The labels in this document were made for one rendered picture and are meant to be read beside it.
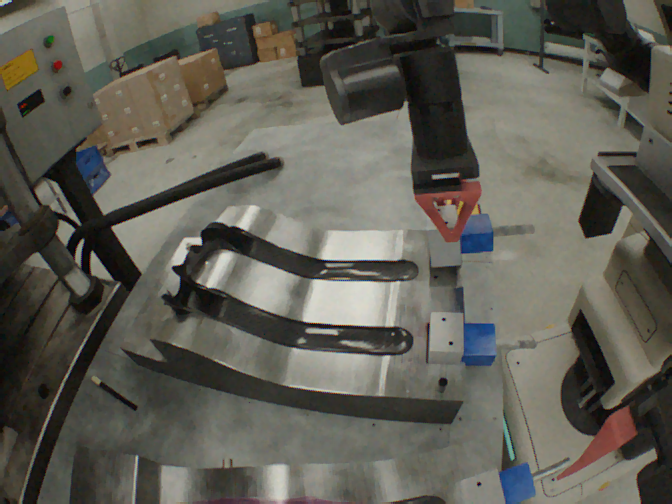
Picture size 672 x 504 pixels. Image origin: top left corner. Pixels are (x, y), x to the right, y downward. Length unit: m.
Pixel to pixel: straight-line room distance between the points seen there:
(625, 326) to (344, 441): 0.48
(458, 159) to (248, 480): 0.37
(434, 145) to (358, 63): 0.11
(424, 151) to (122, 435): 0.58
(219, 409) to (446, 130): 0.45
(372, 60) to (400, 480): 0.40
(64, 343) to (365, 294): 0.68
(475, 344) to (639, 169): 0.33
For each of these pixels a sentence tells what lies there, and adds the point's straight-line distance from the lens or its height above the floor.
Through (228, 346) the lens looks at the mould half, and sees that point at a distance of 0.41.
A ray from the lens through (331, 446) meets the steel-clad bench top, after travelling 0.45.
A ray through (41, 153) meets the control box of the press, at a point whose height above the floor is 1.12.
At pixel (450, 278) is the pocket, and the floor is 0.86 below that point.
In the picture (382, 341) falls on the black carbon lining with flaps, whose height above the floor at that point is 0.88.
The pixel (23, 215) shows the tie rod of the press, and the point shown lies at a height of 1.07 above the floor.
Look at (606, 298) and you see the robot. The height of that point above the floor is 0.80.
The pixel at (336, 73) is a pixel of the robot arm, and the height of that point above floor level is 1.16.
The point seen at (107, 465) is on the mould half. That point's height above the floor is 0.91.
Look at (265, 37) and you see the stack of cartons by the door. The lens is 7.15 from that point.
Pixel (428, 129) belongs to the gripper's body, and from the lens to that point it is 0.33.
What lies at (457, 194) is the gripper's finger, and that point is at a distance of 0.33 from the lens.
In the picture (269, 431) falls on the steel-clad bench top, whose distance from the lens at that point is 0.47.
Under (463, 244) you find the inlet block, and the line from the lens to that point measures 0.40.
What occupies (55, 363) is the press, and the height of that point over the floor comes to 0.79.
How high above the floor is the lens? 1.23
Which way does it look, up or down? 44 degrees down
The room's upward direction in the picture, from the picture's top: 12 degrees counter-clockwise
